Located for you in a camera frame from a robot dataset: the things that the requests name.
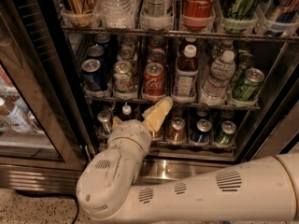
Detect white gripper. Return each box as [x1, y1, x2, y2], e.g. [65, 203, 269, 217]
[107, 97, 173, 160]

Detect red front coke can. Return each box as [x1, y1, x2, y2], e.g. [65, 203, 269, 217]
[142, 63, 165, 101]

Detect red coke can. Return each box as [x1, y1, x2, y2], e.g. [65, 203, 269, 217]
[147, 49, 166, 66]
[142, 63, 165, 101]
[148, 36, 165, 49]

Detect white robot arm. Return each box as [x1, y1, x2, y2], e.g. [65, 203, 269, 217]
[76, 97, 299, 224]

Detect bottom shelf small brown bottle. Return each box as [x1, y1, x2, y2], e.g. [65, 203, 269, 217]
[121, 105, 135, 121]

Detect bottom shelf copper can left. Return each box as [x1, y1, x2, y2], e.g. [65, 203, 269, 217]
[151, 129, 163, 140]

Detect shelf copper can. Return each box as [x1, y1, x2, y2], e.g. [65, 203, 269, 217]
[151, 129, 163, 140]
[167, 118, 185, 142]

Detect bottom shelf silver can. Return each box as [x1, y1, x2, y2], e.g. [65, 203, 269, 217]
[97, 110, 112, 134]

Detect white green front soda can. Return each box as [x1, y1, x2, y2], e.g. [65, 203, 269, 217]
[113, 61, 135, 93]

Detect white green soda can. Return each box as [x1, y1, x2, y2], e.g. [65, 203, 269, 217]
[118, 47, 136, 63]
[113, 61, 135, 93]
[121, 35, 138, 49]

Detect bottom shelf copper can right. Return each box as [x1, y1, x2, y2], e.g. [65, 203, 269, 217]
[167, 118, 185, 142]

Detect blue front pepsi can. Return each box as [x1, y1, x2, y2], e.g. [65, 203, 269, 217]
[81, 59, 107, 91]

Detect blue pepsi can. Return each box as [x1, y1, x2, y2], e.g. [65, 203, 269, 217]
[87, 45, 105, 61]
[94, 35, 111, 47]
[81, 59, 107, 91]

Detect bottom shelf blue can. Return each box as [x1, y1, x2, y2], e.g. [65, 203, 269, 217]
[191, 119, 212, 144]

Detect white green rear soda can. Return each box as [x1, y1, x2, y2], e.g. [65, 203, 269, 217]
[121, 35, 138, 49]

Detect red rear coke can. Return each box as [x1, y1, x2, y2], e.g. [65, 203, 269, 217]
[148, 36, 165, 49]

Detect stainless steel glass-door fridge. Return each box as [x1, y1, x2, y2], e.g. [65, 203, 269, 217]
[0, 0, 299, 193]

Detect blue rear pepsi can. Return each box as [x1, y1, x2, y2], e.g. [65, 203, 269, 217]
[94, 35, 111, 47]

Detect bottom shelf green can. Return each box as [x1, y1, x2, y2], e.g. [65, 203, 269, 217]
[214, 120, 236, 147]

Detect top shelf white label bottle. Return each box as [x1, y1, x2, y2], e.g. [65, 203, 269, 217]
[143, 0, 173, 29]

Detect top shelf clear water bottle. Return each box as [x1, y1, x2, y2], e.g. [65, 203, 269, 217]
[100, 0, 135, 29]

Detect top shelf gold can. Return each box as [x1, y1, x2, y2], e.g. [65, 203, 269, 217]
[65, 0, 98, 27]

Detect tall green energy can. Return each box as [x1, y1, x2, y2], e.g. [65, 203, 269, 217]
[220, 0, 261, 34]

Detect blue silver red bull can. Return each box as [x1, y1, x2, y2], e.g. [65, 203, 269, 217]
[265, 0, 299, 37]

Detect front brown tea bottle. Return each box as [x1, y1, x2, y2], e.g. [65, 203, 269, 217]
[172, 45, 199, 103]

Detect brown tea bottle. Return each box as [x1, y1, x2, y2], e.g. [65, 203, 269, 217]
[172, 45, 199, 103]
[178, 37, 197, 56]

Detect rear brown tea bottle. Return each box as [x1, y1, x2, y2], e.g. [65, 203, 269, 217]
[178, 37, 197, 56]

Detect front clear water bottle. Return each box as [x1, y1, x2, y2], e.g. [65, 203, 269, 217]
[201, 50, 235, 106]

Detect rear clear water bottle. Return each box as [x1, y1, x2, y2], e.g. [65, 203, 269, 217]
[211, 40, 235, 60]

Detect bottle behind glass door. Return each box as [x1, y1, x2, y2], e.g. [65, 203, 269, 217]
[0, 97, 31, 133]

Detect large red coca-cola bottle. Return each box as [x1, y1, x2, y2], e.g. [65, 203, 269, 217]
[181, 0, 213, 30]

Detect black power cable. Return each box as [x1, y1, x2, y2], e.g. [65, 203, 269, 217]
[15, 189, 80, 224]

